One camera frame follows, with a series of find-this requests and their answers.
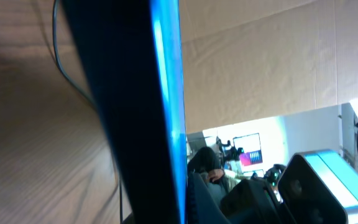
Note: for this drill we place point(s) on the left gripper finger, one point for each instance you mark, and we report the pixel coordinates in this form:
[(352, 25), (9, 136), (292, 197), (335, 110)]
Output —
[(200, 206)]

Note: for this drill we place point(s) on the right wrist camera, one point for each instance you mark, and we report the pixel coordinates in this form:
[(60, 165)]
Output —
[(320, 187)]

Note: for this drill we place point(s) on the blue smartphone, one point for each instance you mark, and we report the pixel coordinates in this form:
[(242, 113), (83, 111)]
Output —
[(131, 55)]

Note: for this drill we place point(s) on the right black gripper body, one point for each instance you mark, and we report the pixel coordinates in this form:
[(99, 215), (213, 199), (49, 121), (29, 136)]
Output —
[(253, 201)]

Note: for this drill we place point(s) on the person in background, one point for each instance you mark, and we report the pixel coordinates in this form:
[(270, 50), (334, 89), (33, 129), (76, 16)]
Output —
[(219, 181)]

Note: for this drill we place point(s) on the background monitor screen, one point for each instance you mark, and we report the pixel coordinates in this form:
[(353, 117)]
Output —
[(250, 149)]

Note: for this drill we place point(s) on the brown cardboard sheet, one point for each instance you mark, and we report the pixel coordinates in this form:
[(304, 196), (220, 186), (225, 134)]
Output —
[(245, 60)]

